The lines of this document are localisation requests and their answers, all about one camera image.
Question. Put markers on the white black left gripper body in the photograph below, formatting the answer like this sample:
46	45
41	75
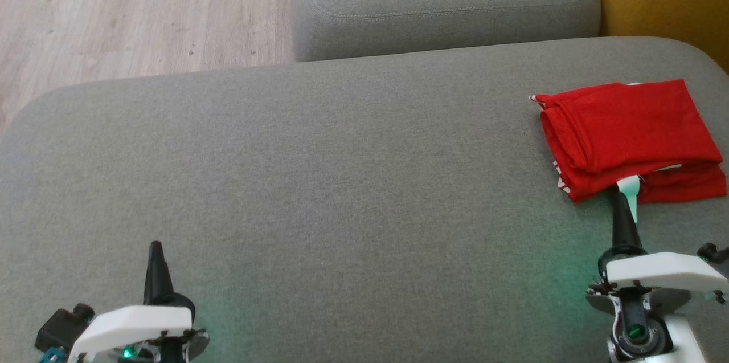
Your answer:
131	326

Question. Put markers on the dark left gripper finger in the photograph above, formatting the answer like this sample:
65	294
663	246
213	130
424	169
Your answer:
156	272

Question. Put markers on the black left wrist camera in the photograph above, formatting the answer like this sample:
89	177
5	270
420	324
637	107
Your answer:
62	326

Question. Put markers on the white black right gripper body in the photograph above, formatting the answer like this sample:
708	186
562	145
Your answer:
660	272

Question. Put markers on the red shorts with white stripe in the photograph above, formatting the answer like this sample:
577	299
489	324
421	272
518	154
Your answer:
683	186

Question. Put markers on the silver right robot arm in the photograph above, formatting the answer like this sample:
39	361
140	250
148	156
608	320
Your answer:
689	340

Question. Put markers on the red jersey with white sleeves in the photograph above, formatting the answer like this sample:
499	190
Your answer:
626	123

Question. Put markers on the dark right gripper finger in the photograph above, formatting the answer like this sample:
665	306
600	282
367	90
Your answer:
623	226

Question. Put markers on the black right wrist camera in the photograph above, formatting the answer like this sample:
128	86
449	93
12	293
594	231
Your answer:
715	252

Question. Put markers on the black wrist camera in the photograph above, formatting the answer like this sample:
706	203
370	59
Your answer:
715	252
62	326

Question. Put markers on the large grey sofa seat cushion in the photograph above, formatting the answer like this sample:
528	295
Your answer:
342	180

